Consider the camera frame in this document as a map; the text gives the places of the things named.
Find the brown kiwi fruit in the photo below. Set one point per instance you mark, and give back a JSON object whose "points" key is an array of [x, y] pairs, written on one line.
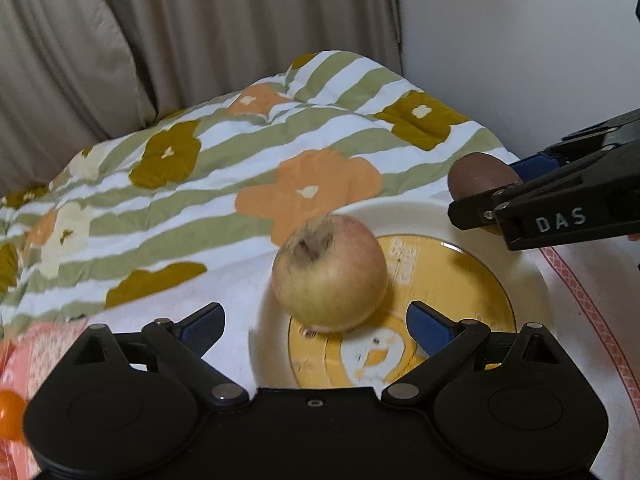
{"points": [[476, 173]]}

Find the floral striped quilt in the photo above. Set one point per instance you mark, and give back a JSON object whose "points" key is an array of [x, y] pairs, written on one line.
{"points": [[223, 181]]}

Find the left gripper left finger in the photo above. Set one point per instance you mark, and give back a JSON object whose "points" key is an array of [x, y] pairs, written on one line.
{"points": [[180, 347]]}

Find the large orange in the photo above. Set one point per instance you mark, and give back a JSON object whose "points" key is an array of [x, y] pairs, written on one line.
{"points": [[12, 409]]}

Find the cream plate with bear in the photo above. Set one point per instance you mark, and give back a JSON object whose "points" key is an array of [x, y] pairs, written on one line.
{"points": [[461, 274]]}

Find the beige curtain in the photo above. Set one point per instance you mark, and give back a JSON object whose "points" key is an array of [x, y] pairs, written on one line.
{"points": [[78, 72]]}

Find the large yellow-red apple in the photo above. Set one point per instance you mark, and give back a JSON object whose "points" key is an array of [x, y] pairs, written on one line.
{"points": [[330, 274]]}

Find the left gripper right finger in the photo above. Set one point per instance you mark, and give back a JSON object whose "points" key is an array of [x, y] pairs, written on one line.
{"points": [[450, 346]]}

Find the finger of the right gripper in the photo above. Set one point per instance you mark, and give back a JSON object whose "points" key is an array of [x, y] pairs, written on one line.
{"points": [[488, 208], [535, 166]]}

